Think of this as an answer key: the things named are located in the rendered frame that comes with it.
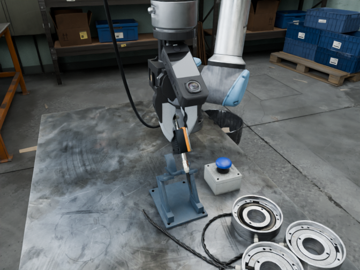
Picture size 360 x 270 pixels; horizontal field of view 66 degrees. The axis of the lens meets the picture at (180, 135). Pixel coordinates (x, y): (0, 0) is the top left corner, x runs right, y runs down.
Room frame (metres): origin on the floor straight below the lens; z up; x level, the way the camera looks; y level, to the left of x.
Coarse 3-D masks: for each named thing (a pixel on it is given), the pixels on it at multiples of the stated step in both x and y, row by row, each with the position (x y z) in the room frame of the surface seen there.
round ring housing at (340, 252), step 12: (288, 228) 0.37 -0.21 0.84; (300, 228) 0.38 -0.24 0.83; (312, 228) 0.38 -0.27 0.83; (324, 228) 0.38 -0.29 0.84; (288, 240) 0.36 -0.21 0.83; (300, 240) 0.36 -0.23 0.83; (312, 240) 0.36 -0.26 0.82; (336, 240) 0.35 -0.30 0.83; (324, 252) 0.33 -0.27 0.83; (336, 252) 0.34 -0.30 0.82; (312, 264) 0.30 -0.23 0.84; (336, 264) 0.30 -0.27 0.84
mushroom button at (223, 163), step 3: (219, 159) 0.56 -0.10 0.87; (222, 159) 0.56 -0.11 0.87; (225, 159) 0.56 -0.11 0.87; (228, 159) 0.56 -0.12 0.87; (216, 162) 0.55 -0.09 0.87; (219, 162) 0.55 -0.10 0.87; (222, 162) 0.55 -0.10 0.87; (225, 162) 0.55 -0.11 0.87; (228, 162) 0.55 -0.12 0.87; (231, 162) 0.55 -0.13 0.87; (216, 165) 0.55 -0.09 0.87; (219, 165) 0.54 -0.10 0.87; (222, 165) 0.54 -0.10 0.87; (225, 165) 0.54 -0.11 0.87; (228, 165) 0.54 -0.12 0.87; (222, 168) 0.54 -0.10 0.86; (225, 168) 0.53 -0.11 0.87
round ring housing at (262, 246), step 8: (248, 248) 0.33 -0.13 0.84; (256, 248) 0.34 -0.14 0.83; (264, 248) 0.34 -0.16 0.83; (272, 248) 0.34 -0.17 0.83; (280, 248) 0.33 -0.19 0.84; (248, 256) 0.32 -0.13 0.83; (280, 256) 0.32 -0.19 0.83; (288, 256) 0.32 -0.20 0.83; (256, 264) 0.30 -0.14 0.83; (264, 264) 0.31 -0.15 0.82; (272, 264) 0.31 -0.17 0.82; (280, 264) 0.30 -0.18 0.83; (296, 264) 0.30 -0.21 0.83
